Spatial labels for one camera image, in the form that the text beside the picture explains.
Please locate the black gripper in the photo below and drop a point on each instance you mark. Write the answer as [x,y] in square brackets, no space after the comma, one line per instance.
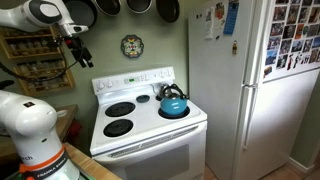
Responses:
[77,47]

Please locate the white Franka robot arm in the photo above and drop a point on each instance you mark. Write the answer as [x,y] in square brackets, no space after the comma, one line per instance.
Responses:
[30,126]

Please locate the white stove knob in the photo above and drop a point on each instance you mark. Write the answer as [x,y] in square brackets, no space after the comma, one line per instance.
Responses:
[169,72]
[161,74]

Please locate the white electric stove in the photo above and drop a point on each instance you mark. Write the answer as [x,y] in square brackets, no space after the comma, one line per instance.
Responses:
[146,133]

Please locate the white knob marked front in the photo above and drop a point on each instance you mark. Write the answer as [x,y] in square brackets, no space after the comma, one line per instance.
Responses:
[100,85]

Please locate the white knob marked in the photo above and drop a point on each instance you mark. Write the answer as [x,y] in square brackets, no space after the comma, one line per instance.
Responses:
[100,85]
[109,83]

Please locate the white knob marked rear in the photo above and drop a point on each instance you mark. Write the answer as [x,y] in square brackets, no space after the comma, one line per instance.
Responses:
[109,83]

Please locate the wooden spice rack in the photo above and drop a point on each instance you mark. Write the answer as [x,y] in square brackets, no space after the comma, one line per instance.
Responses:
[30,55]
[46,87]

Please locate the black hanging frying pan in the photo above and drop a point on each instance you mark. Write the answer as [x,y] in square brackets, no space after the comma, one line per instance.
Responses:
[139,5]
[108,7]
[168,10]
[83,13]

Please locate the black coil burner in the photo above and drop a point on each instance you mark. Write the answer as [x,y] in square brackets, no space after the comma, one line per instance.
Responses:
[118,128]
[120,109]
[157,98]
[185,114]

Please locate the silver tea kettle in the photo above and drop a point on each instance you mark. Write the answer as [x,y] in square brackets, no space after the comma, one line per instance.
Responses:
[162,91]

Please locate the blue tea kettle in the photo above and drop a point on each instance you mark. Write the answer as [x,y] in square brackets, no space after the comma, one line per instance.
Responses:
[173,105]

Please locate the white oven door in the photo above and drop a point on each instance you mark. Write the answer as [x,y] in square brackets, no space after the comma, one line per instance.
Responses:
[160,160]

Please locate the white paper sheet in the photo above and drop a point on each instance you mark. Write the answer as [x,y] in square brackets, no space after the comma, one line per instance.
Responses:
[209,24]

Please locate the white refrigerator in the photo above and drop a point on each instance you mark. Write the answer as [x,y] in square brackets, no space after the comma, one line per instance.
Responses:
[220,100]

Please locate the paper with red picture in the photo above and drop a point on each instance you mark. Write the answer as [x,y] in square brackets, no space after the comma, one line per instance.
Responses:
[219,20]

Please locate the small bottle magnet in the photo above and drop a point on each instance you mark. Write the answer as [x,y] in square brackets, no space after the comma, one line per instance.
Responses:
[234,47]

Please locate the blue paper sheet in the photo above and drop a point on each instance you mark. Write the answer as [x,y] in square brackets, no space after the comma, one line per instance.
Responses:
[231,17]

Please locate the photo collage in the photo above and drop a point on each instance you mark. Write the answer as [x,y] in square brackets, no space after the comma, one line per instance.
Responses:
[293,36]

